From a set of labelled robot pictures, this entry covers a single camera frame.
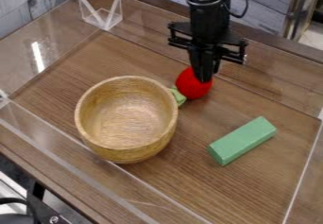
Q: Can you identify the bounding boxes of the green rectangular block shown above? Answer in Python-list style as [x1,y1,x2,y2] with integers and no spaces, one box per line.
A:
[207,116,278,166]

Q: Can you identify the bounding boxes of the round wooden bowl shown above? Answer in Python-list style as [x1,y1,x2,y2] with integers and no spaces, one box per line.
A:
[75,76,178,164]

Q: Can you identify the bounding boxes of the red knitted strawberry fruit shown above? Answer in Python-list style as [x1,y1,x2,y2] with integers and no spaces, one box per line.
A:
[171,67,214,106]

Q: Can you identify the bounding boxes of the metal table leg background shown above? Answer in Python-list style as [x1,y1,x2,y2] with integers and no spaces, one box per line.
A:
[283,0,318,42]

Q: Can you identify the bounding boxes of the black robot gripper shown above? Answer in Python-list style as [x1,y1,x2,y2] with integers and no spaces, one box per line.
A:
[168,0,247,83]

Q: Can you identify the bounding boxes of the black cable lower left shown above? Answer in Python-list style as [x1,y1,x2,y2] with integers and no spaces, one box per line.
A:
[0,198,32,224]

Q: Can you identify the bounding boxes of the clear acrylic corner bracket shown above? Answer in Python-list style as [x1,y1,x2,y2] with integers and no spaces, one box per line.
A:
[79,0,123,31]

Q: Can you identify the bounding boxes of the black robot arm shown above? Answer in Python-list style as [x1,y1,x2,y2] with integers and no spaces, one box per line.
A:
[168,0,248,83]

